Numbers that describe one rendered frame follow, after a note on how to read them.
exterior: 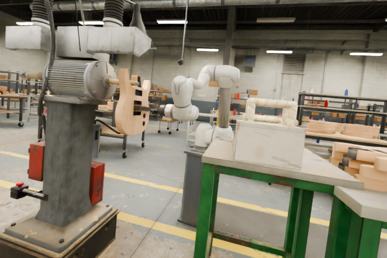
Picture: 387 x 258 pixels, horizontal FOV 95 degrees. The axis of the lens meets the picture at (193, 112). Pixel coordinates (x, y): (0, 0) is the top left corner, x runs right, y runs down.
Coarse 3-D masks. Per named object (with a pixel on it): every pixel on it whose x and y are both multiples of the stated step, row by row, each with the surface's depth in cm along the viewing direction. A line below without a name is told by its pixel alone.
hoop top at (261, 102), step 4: (252, 100) 76; (256, 100) 76; (260, 100) 76; (264, 100) 76; (268, 100) 75; (272, 100) 75; (276, 100) 75; (280, 100) 75; (256, 104) 77; (260, 104) 76; (264, 104) 76; (268, 104) 75; (272, 104) 75; (276, 104) 75; (280, 104) 74; (284, 104) 74; (288, 104) 74; (292, 104) 74; (296, 104) 73
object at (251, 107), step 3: (249, 102) 77; (252, 102) 76; (249, 105) 77; (252, 105) 76; (255, 105) 77; (249, 108) 77; (252, 108) 77; (249, 111) 77; (252, 111) 77; (249, 114) 77; (252, 114) 77; (249, 117) 77; (252, 117) 77; (249, 120) 77; (252, 120) 77
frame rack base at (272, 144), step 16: (240, 128) 77; (256, 128) 76; (272, 128) 74; (288, 128) 73; (240, 144) 77; (256, 144) 76; (272, 144) 74; (288, 144) 73; (240, 160) 77; (256, 160) 76; (272, 160) 75; (288, 160) 74
